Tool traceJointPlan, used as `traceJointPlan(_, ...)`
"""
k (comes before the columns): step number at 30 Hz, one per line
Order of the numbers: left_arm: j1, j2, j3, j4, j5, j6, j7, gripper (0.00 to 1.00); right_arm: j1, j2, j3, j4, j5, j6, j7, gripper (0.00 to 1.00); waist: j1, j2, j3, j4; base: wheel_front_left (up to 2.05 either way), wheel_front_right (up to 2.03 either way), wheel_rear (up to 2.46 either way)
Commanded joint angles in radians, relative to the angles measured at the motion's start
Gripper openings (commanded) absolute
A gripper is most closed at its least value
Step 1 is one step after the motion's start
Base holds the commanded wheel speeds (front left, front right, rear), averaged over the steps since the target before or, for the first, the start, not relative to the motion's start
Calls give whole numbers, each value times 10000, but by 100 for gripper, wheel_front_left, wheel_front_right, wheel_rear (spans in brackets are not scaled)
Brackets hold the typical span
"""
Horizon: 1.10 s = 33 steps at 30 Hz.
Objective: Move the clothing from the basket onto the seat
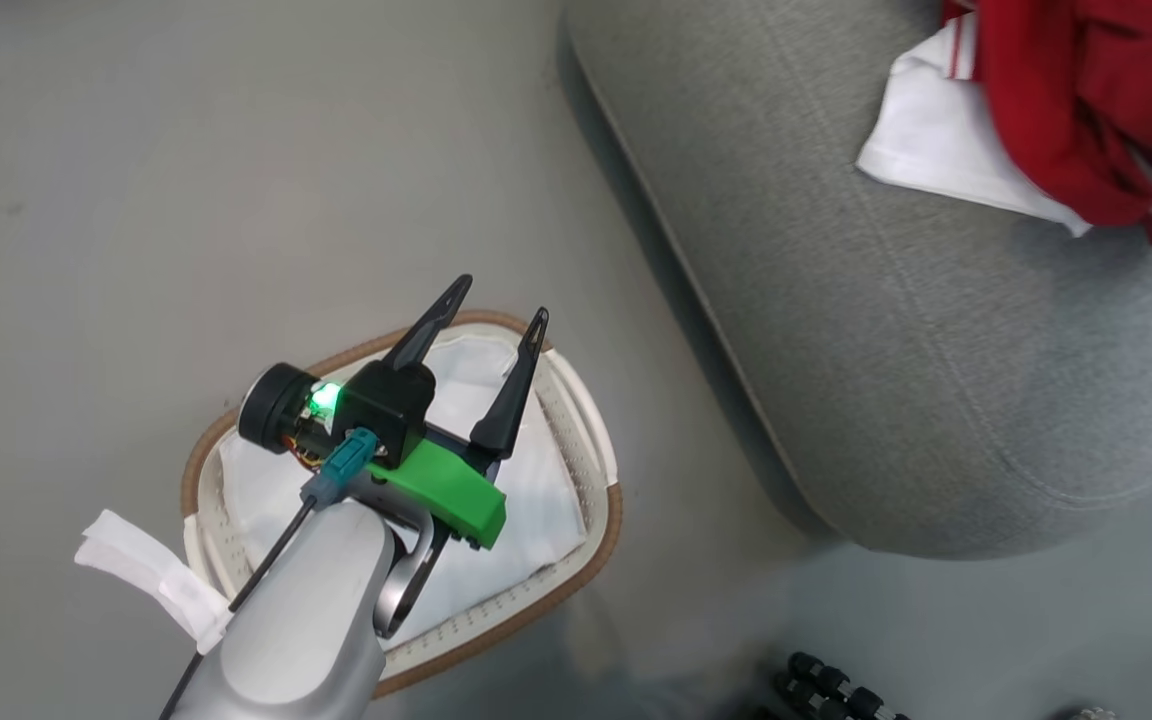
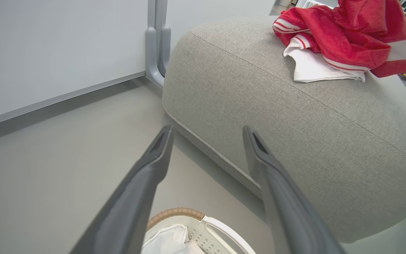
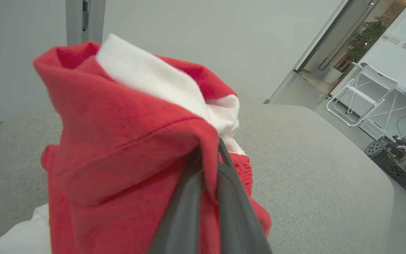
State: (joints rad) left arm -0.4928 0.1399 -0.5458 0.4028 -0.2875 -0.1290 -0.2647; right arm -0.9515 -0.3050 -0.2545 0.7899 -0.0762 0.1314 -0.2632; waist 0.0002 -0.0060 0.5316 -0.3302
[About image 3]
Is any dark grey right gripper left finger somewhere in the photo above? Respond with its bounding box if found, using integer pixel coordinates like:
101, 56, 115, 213
148, 145, 204, 254

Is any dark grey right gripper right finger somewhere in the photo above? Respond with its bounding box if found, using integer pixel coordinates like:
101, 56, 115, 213
217, 138, 272, 254

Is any red jersey garment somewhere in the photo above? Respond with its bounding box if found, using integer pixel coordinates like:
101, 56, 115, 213
33, 33, 272, 254

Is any grey fabric sofa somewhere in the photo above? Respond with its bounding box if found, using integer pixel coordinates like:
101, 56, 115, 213
0, 104, 396, 254

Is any white vented floor unit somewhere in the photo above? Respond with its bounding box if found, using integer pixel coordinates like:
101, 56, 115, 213
359, 119, 387, 141

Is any white fabric item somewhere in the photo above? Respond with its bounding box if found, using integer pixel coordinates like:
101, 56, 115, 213
0, 203, 53, 254

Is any white folding chair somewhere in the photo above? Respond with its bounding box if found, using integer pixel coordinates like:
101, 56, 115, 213
326, 63, 399, 127

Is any green potted plant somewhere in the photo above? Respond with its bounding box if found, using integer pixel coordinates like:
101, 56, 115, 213
343, 16, 391, 72

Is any glass door frame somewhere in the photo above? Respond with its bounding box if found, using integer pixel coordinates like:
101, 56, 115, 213
293, 0, 378, 75

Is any grey double partition post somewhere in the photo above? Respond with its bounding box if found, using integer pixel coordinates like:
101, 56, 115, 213
65, 0, 106, 47

